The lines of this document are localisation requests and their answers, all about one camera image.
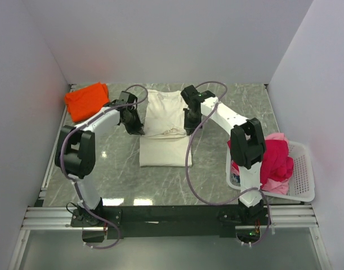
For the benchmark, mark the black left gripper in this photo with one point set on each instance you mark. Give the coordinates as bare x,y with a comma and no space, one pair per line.
137,129

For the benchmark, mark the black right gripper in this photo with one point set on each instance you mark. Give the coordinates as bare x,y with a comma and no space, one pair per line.
188,126

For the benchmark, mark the cream white t shirt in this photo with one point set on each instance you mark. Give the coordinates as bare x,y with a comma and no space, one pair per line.
165,141

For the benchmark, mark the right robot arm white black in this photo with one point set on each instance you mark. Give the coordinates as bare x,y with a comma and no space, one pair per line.
247,142

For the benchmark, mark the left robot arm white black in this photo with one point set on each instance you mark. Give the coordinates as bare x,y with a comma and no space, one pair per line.
77,145

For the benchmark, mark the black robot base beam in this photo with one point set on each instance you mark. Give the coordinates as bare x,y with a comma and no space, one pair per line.
168,221

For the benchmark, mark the folded orange t shirt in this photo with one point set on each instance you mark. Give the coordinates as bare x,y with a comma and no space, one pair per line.
86,102

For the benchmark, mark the light pink t shirt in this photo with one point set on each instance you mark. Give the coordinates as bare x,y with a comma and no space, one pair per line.
277,185

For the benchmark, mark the white plastic laundry basket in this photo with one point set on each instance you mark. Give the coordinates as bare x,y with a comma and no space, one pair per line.
286,171

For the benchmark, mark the aluminium frame rail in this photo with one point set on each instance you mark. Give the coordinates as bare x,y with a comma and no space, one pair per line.
41,218

